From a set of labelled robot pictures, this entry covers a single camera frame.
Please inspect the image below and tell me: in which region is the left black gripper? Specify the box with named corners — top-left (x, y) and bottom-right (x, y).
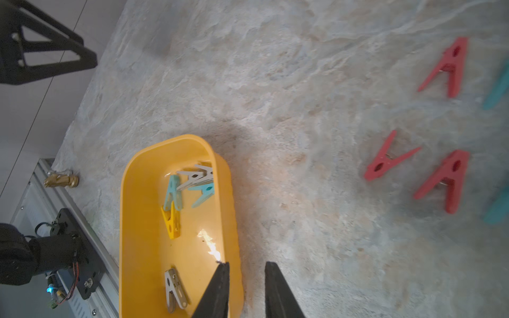
top-left (1, 1), bottom-right (98, 85)

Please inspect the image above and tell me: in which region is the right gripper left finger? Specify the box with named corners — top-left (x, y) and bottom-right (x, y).
top-left (192, 262), bottom-right (230, 318)

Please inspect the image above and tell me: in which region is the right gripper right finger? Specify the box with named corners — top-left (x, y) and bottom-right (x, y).
top-left (265, 262), bottom-right (305, 318)

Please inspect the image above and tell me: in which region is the yellow plastic storage box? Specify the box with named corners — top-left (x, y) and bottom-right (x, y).
top-left (119, 135), bottom-right (244, 317)

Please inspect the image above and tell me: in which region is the red clothespin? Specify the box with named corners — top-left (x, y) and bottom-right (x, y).
top-left (413, 150), bottom-right (470, 214)
top-left (418, 37), bottom-right (469, 98)
top-left (363, 130), bottom-right (422, 181)

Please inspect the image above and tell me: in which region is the teal clothespin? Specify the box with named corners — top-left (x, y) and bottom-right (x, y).
top-left (482, 60), bottom-right (508, 110)
top-left (483, 187), bottom-right (508, 225)
top-left (163, 174), bottom-right (183, 211)
top-left (188, 183), bottom-right (215, 208)

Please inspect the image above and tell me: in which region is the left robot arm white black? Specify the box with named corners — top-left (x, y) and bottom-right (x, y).
top-left (1, 1), bottom-right (102, 286)

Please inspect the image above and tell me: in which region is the grey clothespin in box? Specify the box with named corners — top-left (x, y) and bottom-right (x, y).
top-left (164, 268), bottom-right (189, 313)

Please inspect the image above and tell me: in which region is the yellow clothespin in box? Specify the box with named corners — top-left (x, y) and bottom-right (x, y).
top-left (161, 202), bottom-right (181, 239)

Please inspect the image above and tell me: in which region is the small brass object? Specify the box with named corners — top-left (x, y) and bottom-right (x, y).
top-left (43, 170), bottom-right (80, 188)

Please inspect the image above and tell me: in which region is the left green circuit board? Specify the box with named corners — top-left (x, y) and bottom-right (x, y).
top-left (46, 271), bottom-right (67, 310)

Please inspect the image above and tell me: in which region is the aluminium mounting rail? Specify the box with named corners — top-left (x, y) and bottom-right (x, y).
top-left (9, 158), bottom-right (120, 318)

